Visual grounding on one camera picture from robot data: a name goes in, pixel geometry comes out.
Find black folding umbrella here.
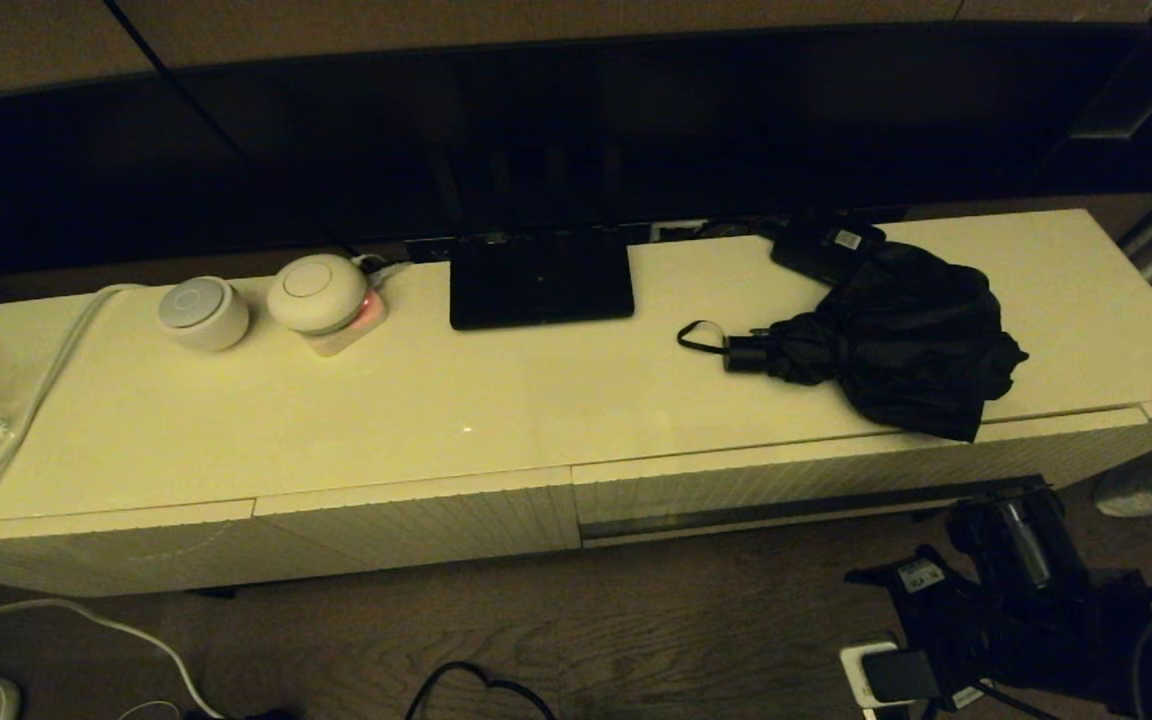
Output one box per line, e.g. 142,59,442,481
677,240,1030,444

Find white ribbed pull-out drawer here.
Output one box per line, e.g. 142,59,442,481
572,407,1152,550

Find white TV cabinet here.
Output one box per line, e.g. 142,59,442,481
0,208,1152,599

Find black set-top box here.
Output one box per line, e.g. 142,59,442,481
770,213,888,291

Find dark cabinet with grey bar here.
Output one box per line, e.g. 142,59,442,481
1041,0,1152,197

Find black flat television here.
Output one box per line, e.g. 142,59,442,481
0,20,1152,276

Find white power strip red light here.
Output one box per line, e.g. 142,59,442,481
300,257,413,359

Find white dome-shaped device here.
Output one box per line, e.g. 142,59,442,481
266,253,370,336

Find white speaker with grey top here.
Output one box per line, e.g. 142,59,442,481
156,276,252,353

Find white curved cabinet front panel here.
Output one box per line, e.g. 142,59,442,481
0,499,260,599

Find white wrist camera black mount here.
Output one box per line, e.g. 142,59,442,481
839,640,943,715

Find black TV base plate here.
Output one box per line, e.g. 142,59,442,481
449,231,636,332

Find thin black floor cable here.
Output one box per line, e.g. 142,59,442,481
403,660,558,720

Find thick white power cable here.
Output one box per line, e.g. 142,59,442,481
0,283,228,720

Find thin black wall cable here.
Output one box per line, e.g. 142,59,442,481
103,0,178,74

